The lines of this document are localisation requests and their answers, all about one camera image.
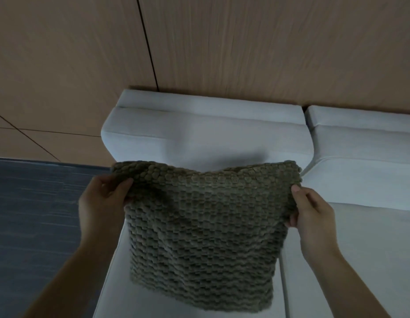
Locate person's right hand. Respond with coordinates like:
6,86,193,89
286,185,341,262

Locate person's left hand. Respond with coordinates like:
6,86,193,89
78,174,134,242

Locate olive textured cushion cover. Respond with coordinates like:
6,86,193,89
111,160,303,312

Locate person's right forearm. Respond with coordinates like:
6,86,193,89
302,245,392,318

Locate person's left forearm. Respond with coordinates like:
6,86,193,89
23,233,117,318

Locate white sofa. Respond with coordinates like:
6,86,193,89
96,89,410,318

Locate white sofa back cushion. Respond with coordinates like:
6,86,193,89
302,105,410,212
100,89,314,172

